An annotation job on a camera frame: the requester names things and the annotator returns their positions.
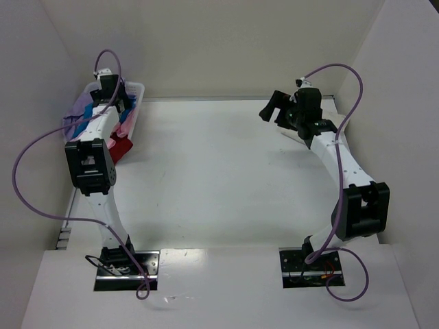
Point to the pink t shirt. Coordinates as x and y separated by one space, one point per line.
122 130

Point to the metal table edge bracket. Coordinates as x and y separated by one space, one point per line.
63 239

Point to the white folded t shirt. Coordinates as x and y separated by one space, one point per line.
335 118

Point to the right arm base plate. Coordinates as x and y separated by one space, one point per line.
297 274

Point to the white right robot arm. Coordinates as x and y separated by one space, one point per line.
362 206

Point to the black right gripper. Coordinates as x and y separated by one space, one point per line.
283 114

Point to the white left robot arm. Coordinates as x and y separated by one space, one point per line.
93 172

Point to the lavender t shirt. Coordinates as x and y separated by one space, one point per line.
80 110

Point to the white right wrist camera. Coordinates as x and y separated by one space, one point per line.
303 83

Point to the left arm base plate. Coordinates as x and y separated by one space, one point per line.
126 277

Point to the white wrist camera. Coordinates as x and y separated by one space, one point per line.
102 72
303 83

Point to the white plastic laundry basket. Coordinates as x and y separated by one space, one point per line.
137 92

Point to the blue t shirt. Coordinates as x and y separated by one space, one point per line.
123 116

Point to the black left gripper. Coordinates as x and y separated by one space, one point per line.
125 103

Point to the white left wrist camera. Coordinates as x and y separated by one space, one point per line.
102 72

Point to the red t shirt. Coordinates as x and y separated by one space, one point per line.
119 147

